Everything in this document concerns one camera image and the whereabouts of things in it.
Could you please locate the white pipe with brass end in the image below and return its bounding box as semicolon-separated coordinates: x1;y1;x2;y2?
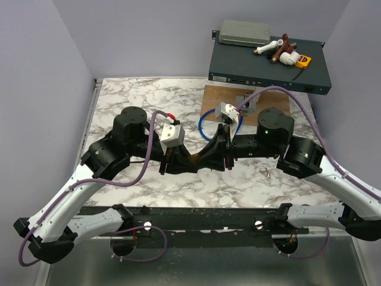
254;39;284;55

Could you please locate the white pipe elbow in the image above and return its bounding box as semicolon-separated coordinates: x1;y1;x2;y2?
279;51;301;66

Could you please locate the blue cable loop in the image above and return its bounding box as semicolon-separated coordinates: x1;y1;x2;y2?
198;107;244;142

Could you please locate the wooden board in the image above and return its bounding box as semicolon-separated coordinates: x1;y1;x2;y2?
200;85;291;126

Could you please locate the brown pipe fitting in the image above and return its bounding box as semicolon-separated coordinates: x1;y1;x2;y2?
271;33;294;63

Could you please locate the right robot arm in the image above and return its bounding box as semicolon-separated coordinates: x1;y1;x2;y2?
195;108;380;241

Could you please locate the grey plastic case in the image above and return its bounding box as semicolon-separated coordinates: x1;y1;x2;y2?
218;20;271;47

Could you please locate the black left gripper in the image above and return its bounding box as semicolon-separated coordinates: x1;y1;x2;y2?
128;136;199;176

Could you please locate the blue rack network switch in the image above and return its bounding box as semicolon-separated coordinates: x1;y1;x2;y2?
208;30;332;95

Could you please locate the brass padlock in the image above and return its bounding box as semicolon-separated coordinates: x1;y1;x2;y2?
190;156;199;166

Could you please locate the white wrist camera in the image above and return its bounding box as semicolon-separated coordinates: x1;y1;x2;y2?
214;102;243;141
160;113;185;154

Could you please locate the grey metal socket bracket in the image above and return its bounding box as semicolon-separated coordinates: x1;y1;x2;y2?
236;93;257;116

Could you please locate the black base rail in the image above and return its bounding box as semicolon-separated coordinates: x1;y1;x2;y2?
95;205;310;250

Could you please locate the yellow tape measure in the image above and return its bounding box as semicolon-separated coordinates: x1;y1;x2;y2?
295;55;312;69

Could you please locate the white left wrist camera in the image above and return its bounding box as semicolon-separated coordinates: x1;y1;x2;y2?
160;113;185;154

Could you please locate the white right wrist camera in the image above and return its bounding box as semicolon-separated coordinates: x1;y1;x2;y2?
214;102;243;141

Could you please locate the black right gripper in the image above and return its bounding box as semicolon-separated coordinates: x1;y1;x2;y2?
193;124;280;172

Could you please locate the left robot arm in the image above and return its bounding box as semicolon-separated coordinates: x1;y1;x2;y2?
13;107;185;267

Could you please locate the silver key with ring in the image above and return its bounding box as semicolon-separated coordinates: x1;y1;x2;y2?
260;167;271;179

